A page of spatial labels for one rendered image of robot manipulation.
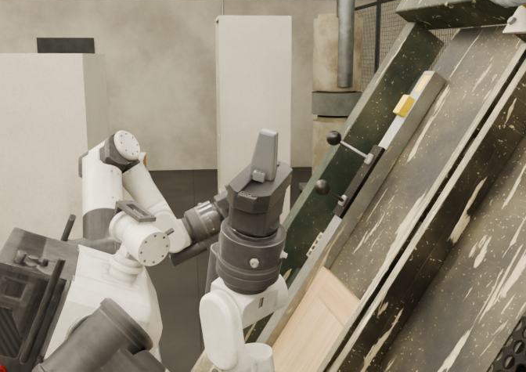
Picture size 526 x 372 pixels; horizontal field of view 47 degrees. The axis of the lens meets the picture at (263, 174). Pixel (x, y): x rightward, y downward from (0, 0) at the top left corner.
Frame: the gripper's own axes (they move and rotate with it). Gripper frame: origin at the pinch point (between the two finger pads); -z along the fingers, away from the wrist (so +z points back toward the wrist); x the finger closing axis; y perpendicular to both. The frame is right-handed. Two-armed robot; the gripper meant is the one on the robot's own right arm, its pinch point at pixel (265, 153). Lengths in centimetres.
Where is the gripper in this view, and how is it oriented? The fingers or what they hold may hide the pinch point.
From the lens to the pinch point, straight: 75.2
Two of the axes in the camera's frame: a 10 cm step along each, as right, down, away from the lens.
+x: 3.5, -3.5, 8.7
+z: -1.4, 9.0, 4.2
